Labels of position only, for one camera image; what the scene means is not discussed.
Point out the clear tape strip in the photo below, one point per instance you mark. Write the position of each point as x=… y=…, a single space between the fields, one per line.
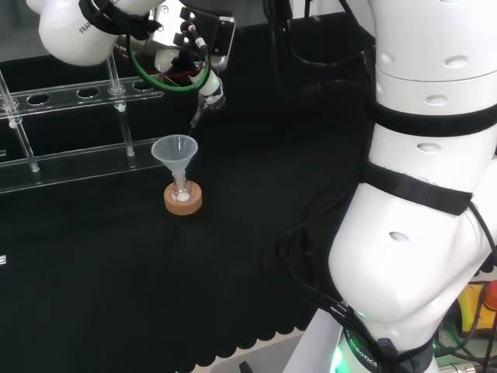
x=3 y=260

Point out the glass round-bottom flask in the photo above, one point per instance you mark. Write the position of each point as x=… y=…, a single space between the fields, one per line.
x=181 y=194

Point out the translucent plastic funnel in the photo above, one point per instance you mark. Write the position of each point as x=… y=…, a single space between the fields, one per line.
x=174 y=151

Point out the clear acrylic funnel stand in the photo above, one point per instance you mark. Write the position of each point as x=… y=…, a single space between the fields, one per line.
x=77 y=165

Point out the black cloth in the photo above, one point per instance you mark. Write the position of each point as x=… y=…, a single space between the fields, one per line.
x=155 y=272

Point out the yellow stop button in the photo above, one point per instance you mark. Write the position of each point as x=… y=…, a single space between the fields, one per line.
x=471 y=299

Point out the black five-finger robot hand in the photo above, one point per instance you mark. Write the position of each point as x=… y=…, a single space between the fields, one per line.
x=211 y=85

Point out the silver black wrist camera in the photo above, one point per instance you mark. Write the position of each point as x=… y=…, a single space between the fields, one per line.
x=225 y=39

